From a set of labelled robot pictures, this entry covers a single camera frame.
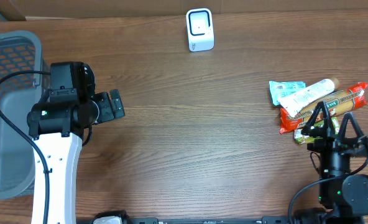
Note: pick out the green tea drink pouch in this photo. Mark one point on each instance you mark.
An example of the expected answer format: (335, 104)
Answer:
(303, 139)

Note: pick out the white barcode scanner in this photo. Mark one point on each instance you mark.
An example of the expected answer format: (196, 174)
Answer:
(200, 31)

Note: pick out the teal snack packet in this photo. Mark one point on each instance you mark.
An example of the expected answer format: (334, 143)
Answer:
(280, 90)

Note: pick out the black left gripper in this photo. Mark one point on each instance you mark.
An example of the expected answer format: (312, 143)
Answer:
(110, 112)

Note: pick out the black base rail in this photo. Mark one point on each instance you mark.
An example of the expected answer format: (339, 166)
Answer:
(263, 220)

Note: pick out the white tube with gold cap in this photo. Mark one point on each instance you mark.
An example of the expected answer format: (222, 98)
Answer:
(295, 102)

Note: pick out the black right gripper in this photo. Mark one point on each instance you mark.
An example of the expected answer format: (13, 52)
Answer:
(329, 141)

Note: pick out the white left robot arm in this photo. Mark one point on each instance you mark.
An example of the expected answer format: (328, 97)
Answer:
(57, 127)

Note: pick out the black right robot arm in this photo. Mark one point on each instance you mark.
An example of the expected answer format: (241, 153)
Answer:
(343, 189)

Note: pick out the orange biscuit pack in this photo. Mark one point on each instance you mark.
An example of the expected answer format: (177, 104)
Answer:
(337, 103)

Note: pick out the grey plastic basket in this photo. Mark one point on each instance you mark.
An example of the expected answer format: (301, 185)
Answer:
(20, 51)

